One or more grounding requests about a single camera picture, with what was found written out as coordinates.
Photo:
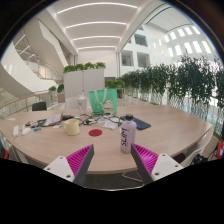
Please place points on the clear plastic cup with lid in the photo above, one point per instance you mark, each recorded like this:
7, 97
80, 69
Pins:
82, 105

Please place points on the pink drink bottle black cap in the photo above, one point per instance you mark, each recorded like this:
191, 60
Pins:
128, 136

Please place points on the low green hedge planter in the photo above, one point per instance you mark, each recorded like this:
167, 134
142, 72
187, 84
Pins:
115, 84

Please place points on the white tissue packet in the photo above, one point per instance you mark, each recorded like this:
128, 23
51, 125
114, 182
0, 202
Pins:
110, 125

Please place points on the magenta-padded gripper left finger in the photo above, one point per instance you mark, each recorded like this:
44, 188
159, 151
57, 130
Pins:
56, 166

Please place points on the row of green trees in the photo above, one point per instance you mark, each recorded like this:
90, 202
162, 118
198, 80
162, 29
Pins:
186, 80

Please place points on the long white remote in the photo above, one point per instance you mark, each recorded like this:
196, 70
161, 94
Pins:
15, 131

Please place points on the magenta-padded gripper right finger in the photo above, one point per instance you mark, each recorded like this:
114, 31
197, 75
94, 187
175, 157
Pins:
165, 165

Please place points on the small white device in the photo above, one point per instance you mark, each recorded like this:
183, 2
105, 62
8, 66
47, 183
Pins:
26, 131

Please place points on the flat round red coaster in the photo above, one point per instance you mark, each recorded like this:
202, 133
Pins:
95, 132

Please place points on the black chair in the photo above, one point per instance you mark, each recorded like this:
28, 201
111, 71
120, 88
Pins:
39, 106

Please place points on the ceiling light strips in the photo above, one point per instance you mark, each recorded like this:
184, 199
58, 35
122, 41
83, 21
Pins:
96, 24

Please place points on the white planter partition with plants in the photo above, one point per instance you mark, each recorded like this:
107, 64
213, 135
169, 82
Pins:
83, 81

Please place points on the pale yellow mug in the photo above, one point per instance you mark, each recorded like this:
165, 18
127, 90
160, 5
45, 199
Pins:
71, 128

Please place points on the black power adapter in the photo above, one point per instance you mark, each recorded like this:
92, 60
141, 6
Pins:
67, 117

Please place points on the small teal item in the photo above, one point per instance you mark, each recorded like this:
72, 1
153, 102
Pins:
37, 128

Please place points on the white chair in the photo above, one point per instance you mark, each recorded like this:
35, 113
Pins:
71, 102

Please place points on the dark blue keyboard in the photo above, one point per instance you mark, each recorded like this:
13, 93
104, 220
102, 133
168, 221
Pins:
141, 124

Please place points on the potted green plants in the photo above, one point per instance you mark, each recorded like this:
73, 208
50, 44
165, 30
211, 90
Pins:
60, 89

